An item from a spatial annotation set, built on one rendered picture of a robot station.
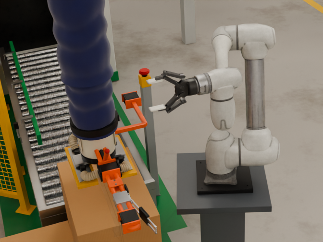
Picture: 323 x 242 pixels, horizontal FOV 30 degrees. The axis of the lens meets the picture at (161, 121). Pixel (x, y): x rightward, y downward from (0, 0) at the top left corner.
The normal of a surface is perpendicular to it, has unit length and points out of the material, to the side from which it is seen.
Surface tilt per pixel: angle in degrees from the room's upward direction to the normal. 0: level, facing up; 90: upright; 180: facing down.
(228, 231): 90
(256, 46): 77
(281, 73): 0
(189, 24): 90
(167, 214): 0
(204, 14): 0
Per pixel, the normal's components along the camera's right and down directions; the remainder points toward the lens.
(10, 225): -0.06, -0.84
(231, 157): -0.04, 0.41
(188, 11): 0.32, 0.51
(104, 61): 0.87, 0.36
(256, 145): -0.13, 0.20
